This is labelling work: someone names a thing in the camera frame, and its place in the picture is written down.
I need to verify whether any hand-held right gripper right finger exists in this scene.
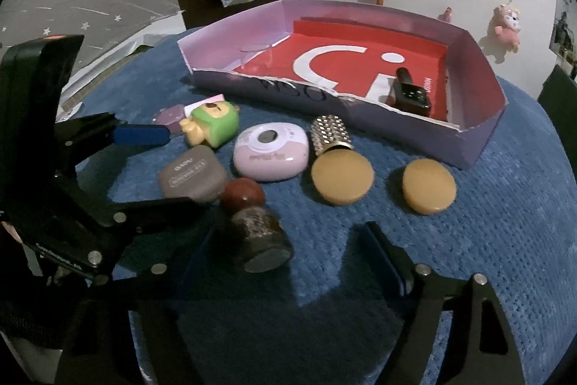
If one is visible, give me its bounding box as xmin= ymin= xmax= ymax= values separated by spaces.
xmin=363 ymin=222 xmax=530 ymax=385

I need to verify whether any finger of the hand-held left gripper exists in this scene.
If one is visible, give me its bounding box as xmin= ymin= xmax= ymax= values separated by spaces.
xmin=54 ymin=111 xmax=171 ymax=162
xmin=88 ymin=196 xmax=206 ymax=266

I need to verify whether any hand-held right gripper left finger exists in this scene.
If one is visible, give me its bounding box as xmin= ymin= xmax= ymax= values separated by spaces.
xmin=58 ymin=227 xmax=217 ymax=385

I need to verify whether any grey-brown earbud case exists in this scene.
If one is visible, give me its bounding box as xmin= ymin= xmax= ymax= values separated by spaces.
xmin=158 ymin=146 xmax=230 ymax=203

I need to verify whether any dark bottle red ball cap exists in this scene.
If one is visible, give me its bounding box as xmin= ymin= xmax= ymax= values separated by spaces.
xmin=220 ymin=178 xmax=294 ymax=274

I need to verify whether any green bear toy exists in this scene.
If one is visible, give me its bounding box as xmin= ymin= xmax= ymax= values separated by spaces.
xmin=179 ymin=101 xmax=241 ymax=150

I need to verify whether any tan round lid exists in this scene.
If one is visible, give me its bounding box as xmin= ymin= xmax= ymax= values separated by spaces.
xmin=401 ymin=158 xmax=457 ymax=215
xmin=311 ymin=150 xmax=376 ymax=206

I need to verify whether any pink round case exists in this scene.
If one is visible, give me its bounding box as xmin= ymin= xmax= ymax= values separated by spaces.
xmin=233 ymin=122 xmax=310 ymax=183

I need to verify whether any gold studded cylinder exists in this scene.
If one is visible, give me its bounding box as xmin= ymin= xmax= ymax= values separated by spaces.
xmin=310 ymin=114 xmax=354 ymax=158

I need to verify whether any purple cardboard box red lining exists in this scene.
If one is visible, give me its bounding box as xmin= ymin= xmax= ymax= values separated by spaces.
xmin=177 ymin=0 xmax=508 ymax=171

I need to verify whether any white sheet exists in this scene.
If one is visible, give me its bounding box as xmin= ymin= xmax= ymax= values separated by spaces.
xmin=56 ymin=8 xmax=185 ymax=119

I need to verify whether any black small bottle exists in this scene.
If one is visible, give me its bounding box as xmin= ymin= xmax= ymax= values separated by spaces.
xmin=385 ymin=67 xmax=433 ymax=117

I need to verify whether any table with dark cloth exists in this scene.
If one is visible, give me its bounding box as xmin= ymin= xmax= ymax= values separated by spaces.
xmin=536 ymin=65 xmax=577 ymax=128

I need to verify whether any pink plush toy white face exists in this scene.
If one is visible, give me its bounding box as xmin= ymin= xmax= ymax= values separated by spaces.
xmin=491 ymin=4 xmax=523 ymax=52

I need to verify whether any wall poster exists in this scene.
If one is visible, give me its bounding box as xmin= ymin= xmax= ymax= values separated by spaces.
xmin=550 ymin=0 xmax=577 ymax=65

